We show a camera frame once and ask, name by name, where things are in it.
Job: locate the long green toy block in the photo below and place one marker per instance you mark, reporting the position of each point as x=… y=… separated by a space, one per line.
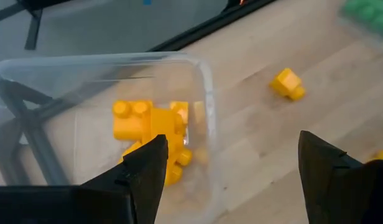
x=353 y=6
x=381 y=18

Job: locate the clear plastic bin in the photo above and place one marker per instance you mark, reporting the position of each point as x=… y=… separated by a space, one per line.
x=365 y=40
x=85 y=71

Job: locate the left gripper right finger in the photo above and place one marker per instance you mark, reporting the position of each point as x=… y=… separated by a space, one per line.
x=340 y=193

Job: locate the small yellow toy block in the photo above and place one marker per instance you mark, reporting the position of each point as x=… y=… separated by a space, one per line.
x=286 y=83

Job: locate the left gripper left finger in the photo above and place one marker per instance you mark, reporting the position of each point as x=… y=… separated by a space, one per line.
x=117 y=199

